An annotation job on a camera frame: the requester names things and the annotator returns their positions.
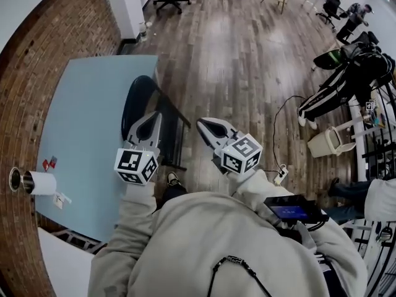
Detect person's grey sweatshirt torso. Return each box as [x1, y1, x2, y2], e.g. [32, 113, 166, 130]
[88, 190, 369, 297]

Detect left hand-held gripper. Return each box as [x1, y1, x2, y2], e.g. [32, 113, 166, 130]
[114, 111, 163, 186]

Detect white power strip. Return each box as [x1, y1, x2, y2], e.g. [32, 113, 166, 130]
[273, 164, 289, 185]

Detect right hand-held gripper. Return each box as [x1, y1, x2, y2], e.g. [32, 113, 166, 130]
[196, 118, 264, 175]

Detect black floor cable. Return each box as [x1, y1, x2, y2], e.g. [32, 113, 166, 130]
[271, 95, 308, 174]

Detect metal cup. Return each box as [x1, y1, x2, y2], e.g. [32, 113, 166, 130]
[8, 166, 24, 192]

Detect black beaded necklace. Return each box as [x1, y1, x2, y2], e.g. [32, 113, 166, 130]
[206, 255, 273, 297]

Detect black device cable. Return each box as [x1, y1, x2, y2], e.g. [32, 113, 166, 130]
[278, 218, 329, 244]

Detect low white table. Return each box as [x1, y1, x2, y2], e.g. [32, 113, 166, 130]
[37, 227, 108, 297]

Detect person's black beige shoe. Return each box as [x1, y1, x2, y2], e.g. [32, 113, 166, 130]
[166, 171, 182, 187]

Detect light blue table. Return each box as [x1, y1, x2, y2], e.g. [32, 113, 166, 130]
[35, 55, 159, 244]

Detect person's left forearm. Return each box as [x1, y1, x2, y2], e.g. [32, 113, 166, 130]
[114, 180, 158, 228]

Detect black oval seat shell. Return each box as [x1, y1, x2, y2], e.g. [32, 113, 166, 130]
[312, 49, 343, 71]

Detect white paper roll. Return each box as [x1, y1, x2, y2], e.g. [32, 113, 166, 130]
[24, 170, 58, 196]

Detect black chest-worn device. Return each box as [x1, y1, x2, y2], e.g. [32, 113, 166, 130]
[262, 194, 329, 228]

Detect beige trash bin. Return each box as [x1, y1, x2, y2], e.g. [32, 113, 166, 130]
[307, 126, 356, 159]

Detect white folded card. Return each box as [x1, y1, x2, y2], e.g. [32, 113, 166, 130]
[53, 192, 72, 210]

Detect person's dark trouser leg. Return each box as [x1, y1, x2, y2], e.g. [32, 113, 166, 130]
[160, 184, 188, 204]

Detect person's right forearm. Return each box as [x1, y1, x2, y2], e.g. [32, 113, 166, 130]
[227, 168, 295, 216]

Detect white desk black frame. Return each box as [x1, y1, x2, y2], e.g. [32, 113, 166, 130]
[348, 72, 396, 297]

